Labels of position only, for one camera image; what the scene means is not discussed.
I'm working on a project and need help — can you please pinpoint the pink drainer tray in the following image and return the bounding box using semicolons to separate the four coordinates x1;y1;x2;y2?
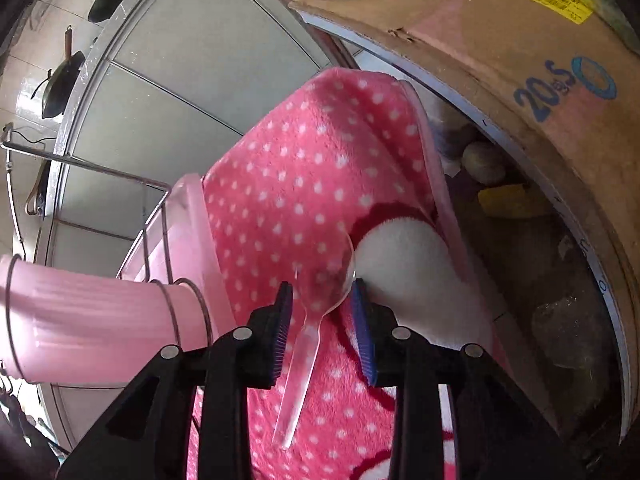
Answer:
118;174;236;344

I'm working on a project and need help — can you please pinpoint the pink polka dot towel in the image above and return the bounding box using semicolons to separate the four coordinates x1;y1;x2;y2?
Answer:
203;68;497;479

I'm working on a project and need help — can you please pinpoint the pink utensil cup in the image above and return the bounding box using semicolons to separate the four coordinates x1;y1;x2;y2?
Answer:
1;256;207;385

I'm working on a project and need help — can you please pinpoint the cardboard box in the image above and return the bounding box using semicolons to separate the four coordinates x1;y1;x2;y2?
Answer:
290;0;640;311

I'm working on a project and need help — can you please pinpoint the clear plastic spoon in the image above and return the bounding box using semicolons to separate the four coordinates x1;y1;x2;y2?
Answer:
272;231;356;450

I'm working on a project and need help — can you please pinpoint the lidded black wok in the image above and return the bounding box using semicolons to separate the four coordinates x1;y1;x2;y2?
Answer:
32;25;86;119

